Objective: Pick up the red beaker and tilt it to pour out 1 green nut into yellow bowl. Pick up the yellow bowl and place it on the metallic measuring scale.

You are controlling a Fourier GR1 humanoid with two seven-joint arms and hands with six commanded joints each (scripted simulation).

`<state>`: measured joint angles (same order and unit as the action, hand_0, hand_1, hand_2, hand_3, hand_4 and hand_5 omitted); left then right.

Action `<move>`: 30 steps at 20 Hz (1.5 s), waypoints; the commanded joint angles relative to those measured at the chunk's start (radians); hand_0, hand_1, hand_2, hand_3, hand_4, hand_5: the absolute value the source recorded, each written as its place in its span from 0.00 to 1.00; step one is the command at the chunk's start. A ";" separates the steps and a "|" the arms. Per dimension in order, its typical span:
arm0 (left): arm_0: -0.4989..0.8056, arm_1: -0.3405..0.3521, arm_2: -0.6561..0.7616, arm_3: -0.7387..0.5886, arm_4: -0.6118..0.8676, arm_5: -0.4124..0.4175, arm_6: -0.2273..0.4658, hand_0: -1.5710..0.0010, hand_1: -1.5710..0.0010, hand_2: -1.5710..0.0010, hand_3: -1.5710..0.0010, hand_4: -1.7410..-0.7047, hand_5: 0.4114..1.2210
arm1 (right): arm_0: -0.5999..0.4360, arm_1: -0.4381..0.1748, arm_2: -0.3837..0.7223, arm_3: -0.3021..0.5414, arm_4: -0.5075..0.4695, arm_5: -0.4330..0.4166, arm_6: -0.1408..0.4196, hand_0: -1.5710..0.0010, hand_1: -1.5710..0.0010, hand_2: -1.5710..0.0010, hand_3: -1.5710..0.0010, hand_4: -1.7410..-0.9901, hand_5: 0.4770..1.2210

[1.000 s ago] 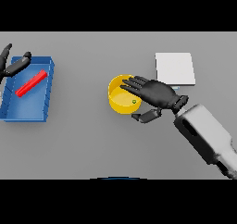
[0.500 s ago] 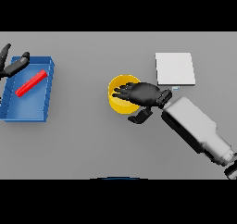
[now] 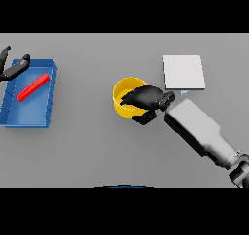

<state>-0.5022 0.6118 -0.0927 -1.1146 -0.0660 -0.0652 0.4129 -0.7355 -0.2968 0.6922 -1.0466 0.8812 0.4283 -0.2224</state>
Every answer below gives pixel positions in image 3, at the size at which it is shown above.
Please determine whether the blue tray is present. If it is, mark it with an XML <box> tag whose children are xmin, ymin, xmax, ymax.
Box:
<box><xmin>0</xmin><ymin>58</ymin><xmax>58</xmax><ymax>129</ymax></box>

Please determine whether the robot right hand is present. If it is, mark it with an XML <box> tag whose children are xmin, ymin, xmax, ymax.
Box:
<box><xmin>120</xmin><ymin>84</ymin><xmax>176</xmax><ymax>126</ymax></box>

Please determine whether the yellow bowl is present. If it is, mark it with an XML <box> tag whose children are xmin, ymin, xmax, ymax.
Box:
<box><xmin>112</xmin><ymin>76</ymin><xmax>149</xmax><ymax>119</ymax></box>

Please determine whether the pale square scale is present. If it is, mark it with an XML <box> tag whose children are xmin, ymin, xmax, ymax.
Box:
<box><xmin>162</xmin><ymin>54</ymin><xmax>206</xmax><ymax>91</ymax></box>

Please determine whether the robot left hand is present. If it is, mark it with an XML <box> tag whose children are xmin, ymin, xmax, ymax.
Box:
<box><xmin>0</xmin><ymin>45</ymin><xmax>31</xmax><ymax>83</ymax></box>

